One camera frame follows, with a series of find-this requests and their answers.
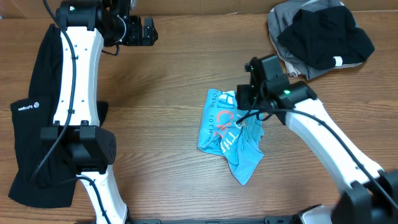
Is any light blue printed t-shirt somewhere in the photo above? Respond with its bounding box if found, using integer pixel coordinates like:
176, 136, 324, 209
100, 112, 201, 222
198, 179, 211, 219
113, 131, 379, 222
197, 89, 264, 185

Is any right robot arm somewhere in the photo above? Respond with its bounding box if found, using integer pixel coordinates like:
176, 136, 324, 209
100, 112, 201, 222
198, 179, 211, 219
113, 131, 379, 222
236, 55, 397, 224

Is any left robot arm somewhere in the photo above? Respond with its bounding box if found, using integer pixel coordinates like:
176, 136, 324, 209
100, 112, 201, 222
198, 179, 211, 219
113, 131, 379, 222
37, 0, 158, 224

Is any beige folded garment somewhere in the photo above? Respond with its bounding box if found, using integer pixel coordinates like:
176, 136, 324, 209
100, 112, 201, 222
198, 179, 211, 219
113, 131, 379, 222
283, 60, 302, 77

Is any grey folded garment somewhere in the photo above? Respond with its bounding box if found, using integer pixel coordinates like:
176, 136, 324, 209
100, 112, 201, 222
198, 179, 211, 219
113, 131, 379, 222
267, 0, 360, 80

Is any black folded garment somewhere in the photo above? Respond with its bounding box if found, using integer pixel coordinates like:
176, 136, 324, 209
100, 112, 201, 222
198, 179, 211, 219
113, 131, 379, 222
277, 6, 374, 70

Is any black garment with white logo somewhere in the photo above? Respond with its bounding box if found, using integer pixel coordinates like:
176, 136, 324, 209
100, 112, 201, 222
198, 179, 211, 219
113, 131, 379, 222
7, 23, 109, 209

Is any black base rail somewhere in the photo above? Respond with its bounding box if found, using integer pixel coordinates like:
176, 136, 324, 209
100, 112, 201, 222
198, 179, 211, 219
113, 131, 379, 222
125, 215, 302, 224

